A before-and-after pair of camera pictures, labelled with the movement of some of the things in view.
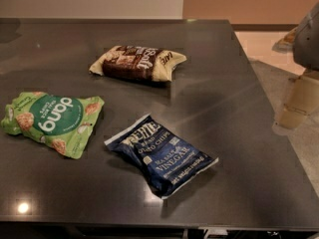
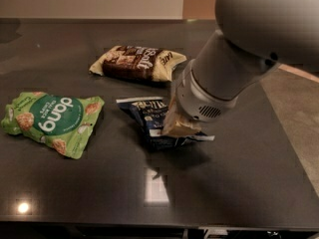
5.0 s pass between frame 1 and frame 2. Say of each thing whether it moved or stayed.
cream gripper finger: moved
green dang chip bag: stayed
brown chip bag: stayed
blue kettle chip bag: moved
